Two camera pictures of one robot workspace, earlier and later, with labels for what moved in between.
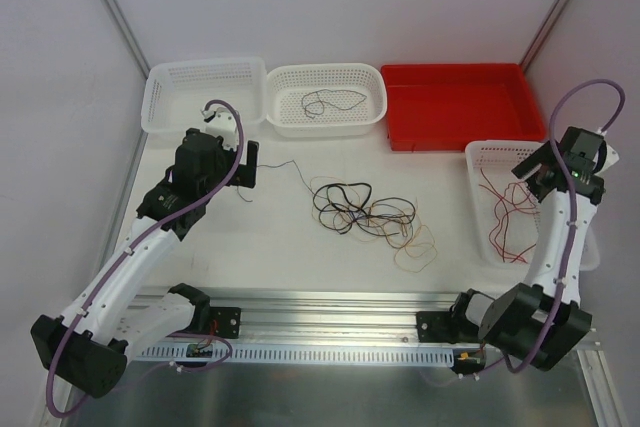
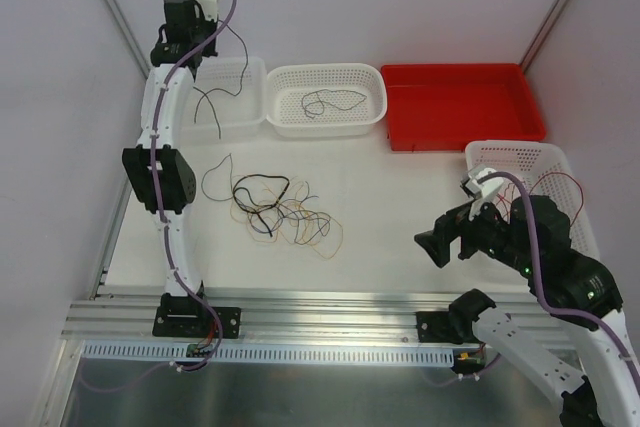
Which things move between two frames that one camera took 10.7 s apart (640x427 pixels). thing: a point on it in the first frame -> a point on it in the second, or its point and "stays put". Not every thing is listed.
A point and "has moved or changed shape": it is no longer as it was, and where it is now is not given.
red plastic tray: x=443 y=107 stays put
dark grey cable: x=276 y=166 has moved or changed shape
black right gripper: x=542 y=175 -> x=451 y=235
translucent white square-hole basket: x=175 y=91 stays put
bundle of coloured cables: x=347 y=208 -> x=274 y=207
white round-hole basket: x=325 y=99 stays put
